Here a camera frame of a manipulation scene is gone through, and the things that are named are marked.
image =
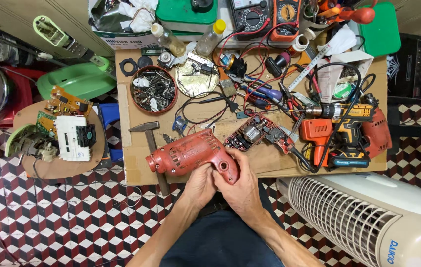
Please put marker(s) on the person's left hand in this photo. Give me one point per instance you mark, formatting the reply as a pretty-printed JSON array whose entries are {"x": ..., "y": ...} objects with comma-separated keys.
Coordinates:
[{"x": 200, "y": 189}]

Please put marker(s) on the person's right hand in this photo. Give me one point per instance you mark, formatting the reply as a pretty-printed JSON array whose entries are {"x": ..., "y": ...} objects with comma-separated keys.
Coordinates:
[{"x": 245, "y": 193}]

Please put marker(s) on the red drill housing shell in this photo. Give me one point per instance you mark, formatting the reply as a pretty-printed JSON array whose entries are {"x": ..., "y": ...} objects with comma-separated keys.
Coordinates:
[{"x": 192, "y": 154}]

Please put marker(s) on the person's dark trousers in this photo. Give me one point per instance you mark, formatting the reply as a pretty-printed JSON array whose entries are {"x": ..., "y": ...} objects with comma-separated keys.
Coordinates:
[{"x": 221, "y": 241}]

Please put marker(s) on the open red drill with motor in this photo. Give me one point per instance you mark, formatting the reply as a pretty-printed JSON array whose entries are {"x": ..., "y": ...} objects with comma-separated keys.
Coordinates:
[{"x": 256, "y": 131}]

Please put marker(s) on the blue solder spool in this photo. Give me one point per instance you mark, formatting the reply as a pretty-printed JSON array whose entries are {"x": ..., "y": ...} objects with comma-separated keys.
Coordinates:
[{"x": 179, "y": 125}]

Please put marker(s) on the cardboard work mat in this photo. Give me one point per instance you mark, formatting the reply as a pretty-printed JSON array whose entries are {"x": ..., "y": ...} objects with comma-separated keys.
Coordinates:
[{"x": 136, "y": 163}]

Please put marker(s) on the orange soldering gun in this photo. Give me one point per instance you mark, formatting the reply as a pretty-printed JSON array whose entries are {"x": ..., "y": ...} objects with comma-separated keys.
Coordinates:
[{"x": 316, "y": 133}]

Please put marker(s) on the small paint brush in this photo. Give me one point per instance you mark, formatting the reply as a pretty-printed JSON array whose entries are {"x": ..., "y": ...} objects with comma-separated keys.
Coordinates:
[{"x": 227, "y": 85}]

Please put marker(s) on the round tin of screws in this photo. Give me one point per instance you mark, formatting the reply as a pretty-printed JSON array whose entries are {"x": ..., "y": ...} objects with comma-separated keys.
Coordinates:
[{"x": 153, "y": 90}]

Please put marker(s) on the round brass lid with parts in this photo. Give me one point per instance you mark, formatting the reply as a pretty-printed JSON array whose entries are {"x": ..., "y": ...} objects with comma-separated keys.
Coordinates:
[{"x": 195, "y": 79}]

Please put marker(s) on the blue plastic stool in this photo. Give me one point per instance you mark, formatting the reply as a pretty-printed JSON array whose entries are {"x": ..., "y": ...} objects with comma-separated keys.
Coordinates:
[{"x": 110, "y": 115}]

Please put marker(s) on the white tower fan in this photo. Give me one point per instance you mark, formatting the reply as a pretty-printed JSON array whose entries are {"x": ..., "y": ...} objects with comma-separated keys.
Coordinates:
[{"x": 362, "y": 218}]

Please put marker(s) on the small black motor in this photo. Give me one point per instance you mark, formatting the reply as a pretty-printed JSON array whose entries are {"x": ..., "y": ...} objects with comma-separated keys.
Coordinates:
[{"x": 236, "y": 66}]

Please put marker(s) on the black round plug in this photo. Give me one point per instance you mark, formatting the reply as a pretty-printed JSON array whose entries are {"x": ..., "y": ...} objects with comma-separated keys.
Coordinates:
[{"x": 276, "y": 63}]

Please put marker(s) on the black round cap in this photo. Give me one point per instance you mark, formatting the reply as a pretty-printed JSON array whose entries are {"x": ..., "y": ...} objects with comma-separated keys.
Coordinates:
[{"x": 144, "y": 62}]

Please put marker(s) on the white folding ruler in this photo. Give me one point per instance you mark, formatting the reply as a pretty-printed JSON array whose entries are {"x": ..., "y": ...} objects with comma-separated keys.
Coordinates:
[{"x": 308, "y": 68}]

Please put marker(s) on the white paper bag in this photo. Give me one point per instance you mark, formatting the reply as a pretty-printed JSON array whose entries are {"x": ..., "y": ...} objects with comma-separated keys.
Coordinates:
[{"x": 327, "y": 79}]

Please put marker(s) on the black square gasket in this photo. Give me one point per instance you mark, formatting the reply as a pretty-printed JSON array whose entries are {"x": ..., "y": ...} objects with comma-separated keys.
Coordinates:
[{"x": 128, "y": 67}]

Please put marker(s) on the green tape roll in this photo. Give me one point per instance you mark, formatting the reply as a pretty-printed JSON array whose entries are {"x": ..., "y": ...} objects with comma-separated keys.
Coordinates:
[{"x": 342, "y": 90}]

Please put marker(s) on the white plastic electronics housing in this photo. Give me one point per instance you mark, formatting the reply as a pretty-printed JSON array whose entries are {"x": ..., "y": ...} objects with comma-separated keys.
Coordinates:
[{"x": 67, "y": 139}]

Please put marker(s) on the round wooden board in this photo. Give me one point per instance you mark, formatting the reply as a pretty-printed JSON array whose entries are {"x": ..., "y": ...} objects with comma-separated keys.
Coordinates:
[{"x": 54, "y": 168}]

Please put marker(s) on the clear bottle with yellow cap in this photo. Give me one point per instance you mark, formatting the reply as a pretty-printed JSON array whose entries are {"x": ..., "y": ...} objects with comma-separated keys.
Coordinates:
[{"x": 210, "y": 39}]

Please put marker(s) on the glass bottle with yellowish liquid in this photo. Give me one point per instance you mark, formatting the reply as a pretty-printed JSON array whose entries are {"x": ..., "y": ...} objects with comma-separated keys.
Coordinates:
[{"x": 169, "y": 40}]

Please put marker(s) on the yellow circuit board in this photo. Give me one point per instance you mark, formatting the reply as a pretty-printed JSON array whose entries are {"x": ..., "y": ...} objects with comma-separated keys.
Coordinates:
[{"x": 67, "y": 104}]

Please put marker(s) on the white plastic tube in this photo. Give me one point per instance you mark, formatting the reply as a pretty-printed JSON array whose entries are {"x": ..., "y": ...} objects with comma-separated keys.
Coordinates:
[{"x": 300, "y": 43}]

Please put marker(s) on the green fan base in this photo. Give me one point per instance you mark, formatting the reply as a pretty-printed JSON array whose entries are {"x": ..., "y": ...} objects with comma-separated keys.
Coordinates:
[{"x": 73, "y": 79}]

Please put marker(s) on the green circuit board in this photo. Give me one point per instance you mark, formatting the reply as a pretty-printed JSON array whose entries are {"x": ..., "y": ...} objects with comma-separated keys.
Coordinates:
[{"x": 45, "y": 124}]

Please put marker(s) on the green plastic box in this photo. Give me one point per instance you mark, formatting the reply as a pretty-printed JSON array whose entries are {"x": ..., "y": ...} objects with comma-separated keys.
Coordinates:
[{"x": 184, "y": 16}]

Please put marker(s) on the black analog multimeter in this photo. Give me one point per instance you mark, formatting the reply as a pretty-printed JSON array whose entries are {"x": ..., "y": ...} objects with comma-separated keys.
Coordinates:
[{"x": 251, "y": 16}]

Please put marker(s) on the fan motor with green cover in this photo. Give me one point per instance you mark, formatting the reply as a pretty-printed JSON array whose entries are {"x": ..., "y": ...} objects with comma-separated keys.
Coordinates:
[{"x": 28, "y": 142}]

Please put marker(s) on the orange digital multimeter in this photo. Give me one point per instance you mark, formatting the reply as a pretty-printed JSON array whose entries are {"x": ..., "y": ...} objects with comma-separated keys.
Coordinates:
[{"x": 285, "y": 18}]

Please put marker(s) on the white crumpled tissue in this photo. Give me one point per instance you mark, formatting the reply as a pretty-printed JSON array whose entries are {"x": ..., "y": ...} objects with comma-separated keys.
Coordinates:
[{"x": 340, "y": 40}]

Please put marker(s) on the cardboard box of scraps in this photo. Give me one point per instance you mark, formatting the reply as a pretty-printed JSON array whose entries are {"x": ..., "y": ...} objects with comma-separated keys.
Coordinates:
[{"x": 121, "y": 22}]

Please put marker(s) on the red plastic stool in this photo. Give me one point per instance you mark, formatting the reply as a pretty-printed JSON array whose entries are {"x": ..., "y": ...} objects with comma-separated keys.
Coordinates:
[{"x": 23, "y": 92}]

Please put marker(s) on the black induction cooker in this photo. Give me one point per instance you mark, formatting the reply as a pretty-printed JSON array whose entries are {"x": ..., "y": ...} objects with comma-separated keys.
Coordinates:
[{"x": 407, "y": 68}]

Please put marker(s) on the green white fan neck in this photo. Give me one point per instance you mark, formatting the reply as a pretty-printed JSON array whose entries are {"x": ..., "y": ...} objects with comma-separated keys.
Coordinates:
[{"x": 62, "y": 39}]

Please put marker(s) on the green plastic lid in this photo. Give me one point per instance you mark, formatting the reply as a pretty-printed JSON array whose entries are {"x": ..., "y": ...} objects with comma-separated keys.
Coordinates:
[{"x": 381, "y": 31}]

